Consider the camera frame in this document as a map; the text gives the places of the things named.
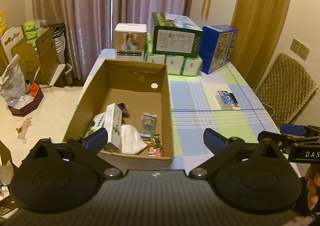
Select blue milk carton box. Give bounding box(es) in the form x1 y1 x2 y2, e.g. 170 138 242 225
199 25 239 75

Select quilted brown chair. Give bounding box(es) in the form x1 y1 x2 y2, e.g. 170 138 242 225
255 53 318 127

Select grey foil sachet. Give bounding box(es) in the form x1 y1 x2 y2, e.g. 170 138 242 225
139 112 157 138

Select white plastic bag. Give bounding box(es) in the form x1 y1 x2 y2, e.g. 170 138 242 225
0 55 27 108

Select white wooden chair back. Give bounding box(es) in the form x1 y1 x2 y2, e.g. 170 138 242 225
1 25 27 62

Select ochre side curtain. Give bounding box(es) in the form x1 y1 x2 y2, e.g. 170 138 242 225
231 0 290 89

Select green white tissue pack bundle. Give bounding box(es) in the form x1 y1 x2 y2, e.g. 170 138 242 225
145 34 202 76

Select middle wall socket plate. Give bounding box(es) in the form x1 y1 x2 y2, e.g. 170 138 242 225
298 44 310 60

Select red snack packet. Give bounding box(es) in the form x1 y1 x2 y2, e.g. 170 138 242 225
146 138 163 157

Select open brown cardboard box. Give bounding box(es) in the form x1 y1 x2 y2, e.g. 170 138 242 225
62 58 175 170

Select left wall socket plate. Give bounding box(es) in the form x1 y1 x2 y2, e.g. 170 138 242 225
290 39 301 54

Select green white medicine box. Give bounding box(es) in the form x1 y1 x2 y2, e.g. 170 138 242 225
84 112 106 137

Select black lighter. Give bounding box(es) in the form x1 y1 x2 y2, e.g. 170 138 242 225
229 92 239 108

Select white photo printed box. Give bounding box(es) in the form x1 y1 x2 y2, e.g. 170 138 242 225
114 23 147 62

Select green milk carton box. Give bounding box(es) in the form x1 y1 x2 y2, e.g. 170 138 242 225
151 12 203 57

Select white knitted glove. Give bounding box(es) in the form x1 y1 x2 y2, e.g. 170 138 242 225
121 124 147 155

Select wooden wall strips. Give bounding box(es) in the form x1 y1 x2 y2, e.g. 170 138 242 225
200 0 212 21

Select yellow plastic bag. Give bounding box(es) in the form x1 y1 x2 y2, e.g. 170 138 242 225
0 11 8 37

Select dark hair clip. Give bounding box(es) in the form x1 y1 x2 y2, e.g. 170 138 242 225
117 103 130 118

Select long white medicine box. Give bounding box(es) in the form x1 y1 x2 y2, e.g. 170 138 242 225
104 103 123 151

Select dark wooden tray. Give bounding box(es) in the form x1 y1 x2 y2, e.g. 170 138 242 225
9 88 44 117

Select blue label tissue pack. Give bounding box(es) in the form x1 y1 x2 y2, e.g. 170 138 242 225
215 90 235 110

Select green tissue packs stack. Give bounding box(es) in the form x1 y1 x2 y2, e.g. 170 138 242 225
24 19 41 48

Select wall socket plate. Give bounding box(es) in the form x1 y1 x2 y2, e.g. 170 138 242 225
290 39 301 54
298 44 310 60

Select person's right hand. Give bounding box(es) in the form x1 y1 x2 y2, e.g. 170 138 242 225
305 164 319 210

